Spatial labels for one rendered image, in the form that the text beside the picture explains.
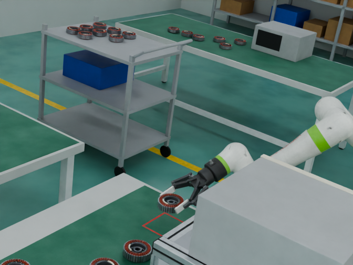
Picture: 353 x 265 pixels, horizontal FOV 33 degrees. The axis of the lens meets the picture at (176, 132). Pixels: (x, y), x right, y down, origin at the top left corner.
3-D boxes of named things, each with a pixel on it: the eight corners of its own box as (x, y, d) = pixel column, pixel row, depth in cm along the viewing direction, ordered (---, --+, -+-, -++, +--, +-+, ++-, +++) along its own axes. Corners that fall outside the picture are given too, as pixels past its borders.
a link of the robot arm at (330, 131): (354, 121, 253) (340, 100, 248) (363, 134, 241) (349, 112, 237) (317, 144, 257) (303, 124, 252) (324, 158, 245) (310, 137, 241)
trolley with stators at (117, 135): (85, 119, 528) (94, 7, 487) (175, 160, 478) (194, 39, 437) (33, 136, 482) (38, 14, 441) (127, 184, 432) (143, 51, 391)
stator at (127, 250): (148, 246, 236) (149, 238, 234) (153, 263, 226) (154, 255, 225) (121, 246, 233) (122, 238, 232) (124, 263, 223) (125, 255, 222)
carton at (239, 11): (232, 7, 936) (235, -5, 929) (252, 12, 919) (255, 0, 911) (219, 9, 906) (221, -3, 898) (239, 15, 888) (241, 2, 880)
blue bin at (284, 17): (281, 20, 894) (285, 3, 883) (307, 27, 872) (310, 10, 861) (268, 23, 862) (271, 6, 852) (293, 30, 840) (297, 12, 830)
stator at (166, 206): (175, 197, 254) (175, 190, 252) (189, 210, 245) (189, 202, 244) (152, 203, 248) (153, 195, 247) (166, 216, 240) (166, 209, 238)
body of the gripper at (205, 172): (201, 163, 252) (184, 175, 250) (213, 172, 246) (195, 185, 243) (206, 175, 257) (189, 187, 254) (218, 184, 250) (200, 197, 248)
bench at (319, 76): (163, 79, 657) (171, 12, 627) (350, 149, 548) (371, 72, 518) (108, 96, 588) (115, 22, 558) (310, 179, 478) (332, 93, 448)
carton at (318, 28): (312, 29, 868) (314, 18, 861) (330, 33, 854) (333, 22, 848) (301, 32, 836) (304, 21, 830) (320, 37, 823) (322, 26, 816)
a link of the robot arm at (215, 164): (230, 180, 252) (217, 170, 259) (222, 160, 245) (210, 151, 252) (219, 187, 251) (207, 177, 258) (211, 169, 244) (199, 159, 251)
